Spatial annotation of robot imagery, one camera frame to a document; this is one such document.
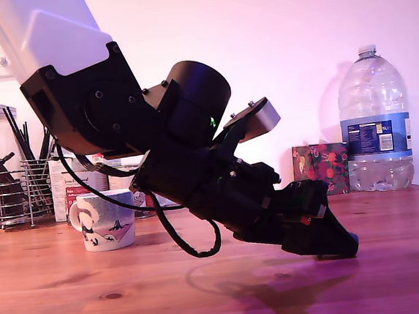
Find illustrated white ceramic mug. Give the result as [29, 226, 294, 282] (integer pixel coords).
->
[67, 187, 140, 254]

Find metal wire utensil rack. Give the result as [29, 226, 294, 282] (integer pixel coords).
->
[0, 157, 61, 231]

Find thick braided black cable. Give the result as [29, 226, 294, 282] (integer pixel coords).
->
[148, 185, 224, 263]

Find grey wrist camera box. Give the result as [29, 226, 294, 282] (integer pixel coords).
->
[220, 95, 285, 154]

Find thin black cable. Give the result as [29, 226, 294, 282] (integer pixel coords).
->
[56, 132, 185, 219]

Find flat black cable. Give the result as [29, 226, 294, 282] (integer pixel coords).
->
[75, 148, 140, 182]

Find large clear water bottle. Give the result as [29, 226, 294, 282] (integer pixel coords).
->
[333, 41, 417, 195]

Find floral patterned box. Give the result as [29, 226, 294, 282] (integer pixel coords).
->
[291, 141, 352, 199]

